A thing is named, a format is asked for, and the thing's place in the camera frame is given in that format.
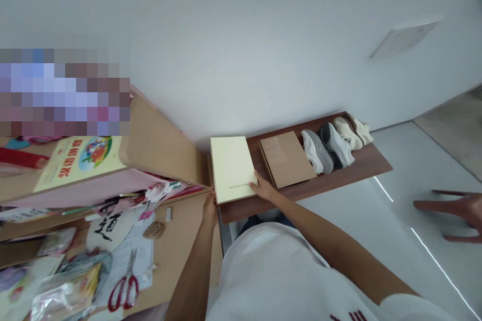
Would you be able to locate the person's body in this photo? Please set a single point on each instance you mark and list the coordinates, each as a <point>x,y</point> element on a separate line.
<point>278,283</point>

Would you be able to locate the person's left hand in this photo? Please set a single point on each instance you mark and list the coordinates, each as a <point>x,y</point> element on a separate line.
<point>210,210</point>

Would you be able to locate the white fan with black calligraphy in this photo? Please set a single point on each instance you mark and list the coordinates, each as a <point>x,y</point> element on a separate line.
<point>109,229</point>

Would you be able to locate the pile of clear plastic packets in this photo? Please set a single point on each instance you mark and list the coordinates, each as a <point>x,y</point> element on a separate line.
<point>66,294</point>

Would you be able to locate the yellow picture book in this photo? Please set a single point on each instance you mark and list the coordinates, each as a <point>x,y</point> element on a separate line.
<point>81,161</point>

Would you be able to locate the flat brown cardboard box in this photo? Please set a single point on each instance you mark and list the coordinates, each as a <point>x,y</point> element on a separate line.
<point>286,159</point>

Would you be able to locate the cream sneaker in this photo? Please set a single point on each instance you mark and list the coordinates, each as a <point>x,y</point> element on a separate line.
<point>362,131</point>
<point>347,133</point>

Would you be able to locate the ball of brown twine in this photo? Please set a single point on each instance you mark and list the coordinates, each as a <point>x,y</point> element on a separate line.
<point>154,230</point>

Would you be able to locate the dark brown wooden shelf board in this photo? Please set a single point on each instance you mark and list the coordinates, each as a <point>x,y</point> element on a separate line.
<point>350,172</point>

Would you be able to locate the person's right fingers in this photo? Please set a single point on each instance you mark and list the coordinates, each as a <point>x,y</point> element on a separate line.
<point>258,179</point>

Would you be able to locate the white sneaker with grey sole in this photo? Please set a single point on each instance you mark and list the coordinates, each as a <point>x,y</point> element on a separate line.
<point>316,151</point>

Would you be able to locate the light wood and pink shelf unit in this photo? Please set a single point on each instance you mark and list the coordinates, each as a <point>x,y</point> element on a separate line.
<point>162,148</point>

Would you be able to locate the person's legs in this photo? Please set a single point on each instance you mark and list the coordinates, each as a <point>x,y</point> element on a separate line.
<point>250,222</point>

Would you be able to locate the green pencil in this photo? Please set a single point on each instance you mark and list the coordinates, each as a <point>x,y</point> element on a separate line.
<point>79,210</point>

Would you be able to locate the person's right hand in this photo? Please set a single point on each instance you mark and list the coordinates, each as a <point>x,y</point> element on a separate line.
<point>268,190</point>

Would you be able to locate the dark grey sneaker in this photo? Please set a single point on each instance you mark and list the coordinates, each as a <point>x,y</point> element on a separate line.
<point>335,144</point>

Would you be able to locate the small white eraser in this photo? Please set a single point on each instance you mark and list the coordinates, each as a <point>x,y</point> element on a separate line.
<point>169,213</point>

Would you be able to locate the cream cardboard box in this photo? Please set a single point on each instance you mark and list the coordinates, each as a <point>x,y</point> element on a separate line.
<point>231,166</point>

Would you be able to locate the person's left fingers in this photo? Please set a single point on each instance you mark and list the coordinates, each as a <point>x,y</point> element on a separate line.
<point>211,197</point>

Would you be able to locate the white printed paper sheet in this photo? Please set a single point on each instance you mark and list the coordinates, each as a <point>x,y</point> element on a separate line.
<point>141,249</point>

